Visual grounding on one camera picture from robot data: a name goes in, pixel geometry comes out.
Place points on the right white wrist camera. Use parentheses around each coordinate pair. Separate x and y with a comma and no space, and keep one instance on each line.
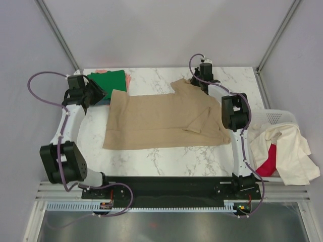
(206,60)

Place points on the white plastic basket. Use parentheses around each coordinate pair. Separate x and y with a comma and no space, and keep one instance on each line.
(273,117)

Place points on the folded blue t shirt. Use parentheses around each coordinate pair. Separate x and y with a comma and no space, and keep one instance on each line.
(104,102)

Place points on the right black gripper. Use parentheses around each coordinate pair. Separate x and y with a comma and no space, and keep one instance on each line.
(193,79)

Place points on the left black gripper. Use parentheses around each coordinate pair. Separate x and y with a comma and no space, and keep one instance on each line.
(99,92)

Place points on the tan t shirt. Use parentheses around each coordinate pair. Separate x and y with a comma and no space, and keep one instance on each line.
(185,118)

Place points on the folded pink t shirt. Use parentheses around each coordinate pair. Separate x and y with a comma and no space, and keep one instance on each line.
(128,77)

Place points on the right aluminium frame post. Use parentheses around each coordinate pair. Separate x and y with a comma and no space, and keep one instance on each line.
(278,34)

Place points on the left aluminium frame post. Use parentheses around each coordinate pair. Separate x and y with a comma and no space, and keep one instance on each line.
(44,9)

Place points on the red t shirt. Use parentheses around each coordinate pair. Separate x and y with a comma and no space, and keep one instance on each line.
(269,166)

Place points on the white cable duct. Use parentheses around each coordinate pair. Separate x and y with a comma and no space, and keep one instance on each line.
(107,206)

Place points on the folded green t shirt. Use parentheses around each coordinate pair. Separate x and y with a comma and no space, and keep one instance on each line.
(109,81)

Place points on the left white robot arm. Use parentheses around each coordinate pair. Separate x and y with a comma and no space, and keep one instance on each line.
(62,159)

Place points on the aluminium frame post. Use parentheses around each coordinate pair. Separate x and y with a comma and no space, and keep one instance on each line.
(278,34)
(44,9)

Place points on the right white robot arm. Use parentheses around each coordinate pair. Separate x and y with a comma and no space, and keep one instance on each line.
(236,117)

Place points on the cream t shirt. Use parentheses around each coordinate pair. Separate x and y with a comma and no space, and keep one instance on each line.
(292,159)

